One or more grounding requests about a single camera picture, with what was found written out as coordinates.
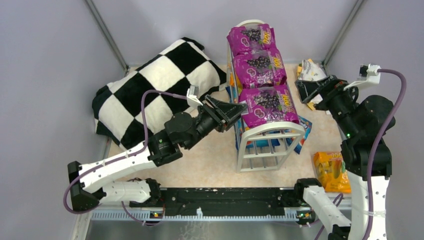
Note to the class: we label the purple grape candy bag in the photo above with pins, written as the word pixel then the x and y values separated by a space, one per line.
pixel 249 39
pixel 264 68
pixel 267 105

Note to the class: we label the orange candy bag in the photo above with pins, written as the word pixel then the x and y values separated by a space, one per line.
pixel 331 172

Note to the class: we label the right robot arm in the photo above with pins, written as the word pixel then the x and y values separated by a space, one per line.
pixel 368 160

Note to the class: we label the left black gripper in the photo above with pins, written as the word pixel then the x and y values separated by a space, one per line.
pixel 215 113

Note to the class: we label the right aluminium corner post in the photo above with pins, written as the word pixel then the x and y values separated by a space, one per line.
pixel 357 7

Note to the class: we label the left aluminium corner post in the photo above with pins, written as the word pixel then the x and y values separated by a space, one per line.
pixel 97 17

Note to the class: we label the white metal wire shelf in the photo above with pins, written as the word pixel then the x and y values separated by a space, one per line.
pixel 270 129

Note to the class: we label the black white checkered pillow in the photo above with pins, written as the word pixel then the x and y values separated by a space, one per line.
pixel 137 106

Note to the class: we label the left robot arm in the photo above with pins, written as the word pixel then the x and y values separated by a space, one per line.
pixel 96 183

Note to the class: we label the white patterned snack bag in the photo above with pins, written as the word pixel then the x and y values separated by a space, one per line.
pixel 308 70

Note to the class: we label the aluminium corner post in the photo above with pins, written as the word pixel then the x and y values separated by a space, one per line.
pixel 357 7
pixel 97 17

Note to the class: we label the yellow snack bag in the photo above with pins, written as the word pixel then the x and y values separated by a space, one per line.
pixel 310 105

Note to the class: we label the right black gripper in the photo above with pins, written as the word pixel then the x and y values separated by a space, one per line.
pixel 327 91

